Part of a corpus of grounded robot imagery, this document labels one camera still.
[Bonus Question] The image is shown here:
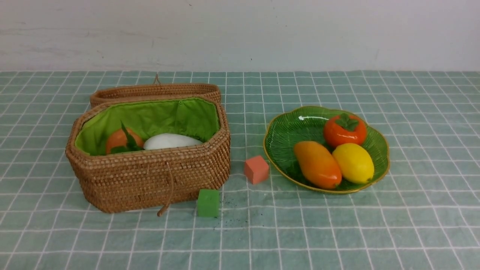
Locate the orange persimmon with green leaf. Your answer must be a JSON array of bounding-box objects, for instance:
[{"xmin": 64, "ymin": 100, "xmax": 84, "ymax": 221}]
[{"xmin": 323, "ymin": 113, "xmax": 367, "ymax": 148}]

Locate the brown potato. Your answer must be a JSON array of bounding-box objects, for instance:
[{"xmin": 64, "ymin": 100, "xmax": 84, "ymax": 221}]
[{"xmin": 106, "ymin": 128, "xmax": 144, "ymax": 154}]

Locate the green foam cube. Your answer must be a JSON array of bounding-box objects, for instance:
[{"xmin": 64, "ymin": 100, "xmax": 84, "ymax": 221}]
[{"xmin": 197, "ymin": 189, "xmax": 221, "ymax": 218}]

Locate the green glass leaf plate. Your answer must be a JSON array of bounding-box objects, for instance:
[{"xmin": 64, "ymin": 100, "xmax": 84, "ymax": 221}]
[{"xmin": 263, "ymin": 106, "xmax": 390, "ymax": 194}]

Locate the orange foam cube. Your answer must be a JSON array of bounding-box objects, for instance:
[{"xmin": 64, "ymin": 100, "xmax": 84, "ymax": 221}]
[{"xmin": 244, "ymin": 155, "xmax": 270, "ymax": 185}]

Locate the woven rattan basket green lining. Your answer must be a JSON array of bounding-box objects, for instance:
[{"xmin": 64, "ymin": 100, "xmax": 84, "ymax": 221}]
[{"xmin": 65, "ymin": 94, "xmax": 231, "ymax": 216}]

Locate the woven rattan basket lid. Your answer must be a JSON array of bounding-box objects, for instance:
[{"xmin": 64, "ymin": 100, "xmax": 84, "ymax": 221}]
[{"xmin": 90, "ymin": 75, "xmax": 221, "ymax": 107}]

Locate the orange yellow mango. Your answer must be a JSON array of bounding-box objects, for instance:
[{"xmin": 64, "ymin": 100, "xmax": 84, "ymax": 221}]
[{"xmin": 293, "ymin": 141, "xmax": 342, "ymax": 190}]

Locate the yellow lemon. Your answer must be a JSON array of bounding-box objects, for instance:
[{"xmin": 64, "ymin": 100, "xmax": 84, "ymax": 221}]
[{"xmin": 331, "ymin": 143, "xmax": 374, "ymax": 185}]

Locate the white radish with green leaves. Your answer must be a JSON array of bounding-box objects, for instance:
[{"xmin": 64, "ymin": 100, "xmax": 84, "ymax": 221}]
[{"xmin": 109, "ymin": 122, "xmax": 203, "ymax": 155}]

